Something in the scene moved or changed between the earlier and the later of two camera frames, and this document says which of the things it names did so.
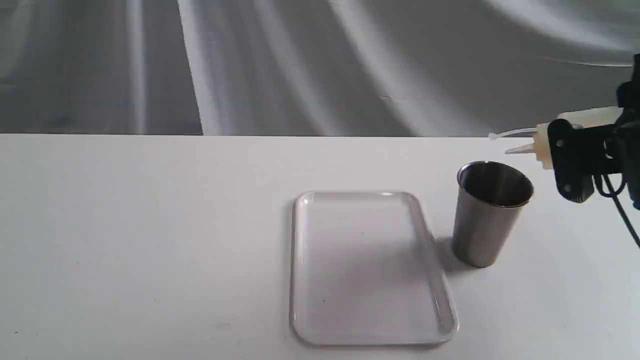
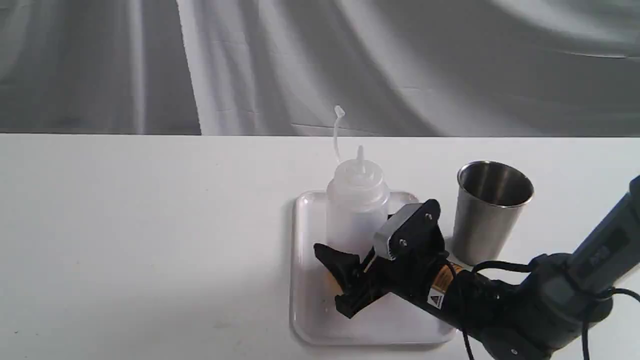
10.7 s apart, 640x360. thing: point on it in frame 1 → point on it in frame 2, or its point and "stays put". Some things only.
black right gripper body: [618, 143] → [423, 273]
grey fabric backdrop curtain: [308, 68] stays put
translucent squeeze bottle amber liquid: [540, 147] → [358, 203]
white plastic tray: [364, 271] stays put
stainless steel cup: [491, 196] stays put
